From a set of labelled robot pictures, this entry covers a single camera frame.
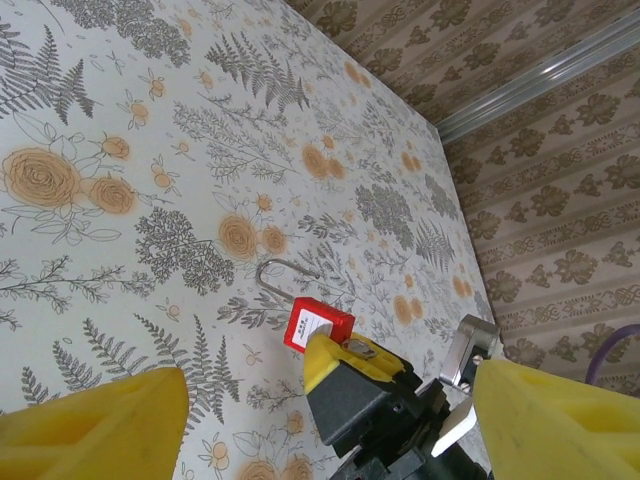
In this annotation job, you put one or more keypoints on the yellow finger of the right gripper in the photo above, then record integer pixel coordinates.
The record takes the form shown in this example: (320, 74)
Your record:
(387, 367)
(350, 405)

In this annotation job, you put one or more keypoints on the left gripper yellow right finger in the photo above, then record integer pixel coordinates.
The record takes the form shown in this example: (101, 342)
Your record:
(560, 435)

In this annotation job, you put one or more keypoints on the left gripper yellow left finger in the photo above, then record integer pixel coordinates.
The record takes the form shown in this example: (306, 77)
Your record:
(90, 440)

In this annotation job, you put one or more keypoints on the small metal key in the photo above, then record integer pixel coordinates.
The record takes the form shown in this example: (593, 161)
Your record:
(357, 348)

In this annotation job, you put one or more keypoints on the red safety padlock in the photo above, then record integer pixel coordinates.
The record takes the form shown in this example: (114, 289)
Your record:
(305, 325)

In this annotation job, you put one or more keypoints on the floral table cover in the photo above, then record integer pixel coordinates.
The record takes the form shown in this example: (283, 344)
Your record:
(150, 225)

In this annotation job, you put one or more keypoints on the aluminium frame post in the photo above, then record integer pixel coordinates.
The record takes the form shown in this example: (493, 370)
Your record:
(550, 75)

